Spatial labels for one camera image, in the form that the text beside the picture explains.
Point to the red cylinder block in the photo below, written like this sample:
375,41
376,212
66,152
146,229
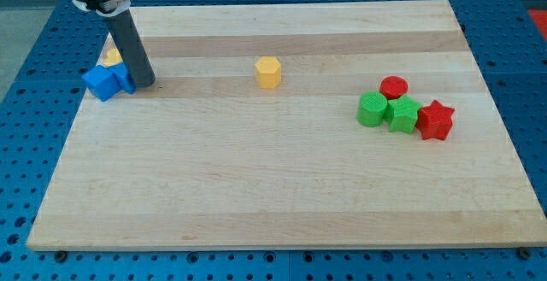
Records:
392,87

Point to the blue block behind cube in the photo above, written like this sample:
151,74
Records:
123,77

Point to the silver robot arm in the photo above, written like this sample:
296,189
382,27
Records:
105,8

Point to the light wooden board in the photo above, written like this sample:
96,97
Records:
205,159

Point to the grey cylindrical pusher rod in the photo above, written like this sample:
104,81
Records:
128,42

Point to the green cylinder block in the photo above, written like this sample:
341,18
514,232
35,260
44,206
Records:
371,109

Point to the red star block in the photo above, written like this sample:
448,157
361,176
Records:
435,121

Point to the green star block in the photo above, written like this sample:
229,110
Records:
401,114

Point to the small yellow block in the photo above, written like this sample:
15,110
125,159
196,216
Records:
113,57

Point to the yellow hexagon block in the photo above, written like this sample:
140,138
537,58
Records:
268,70

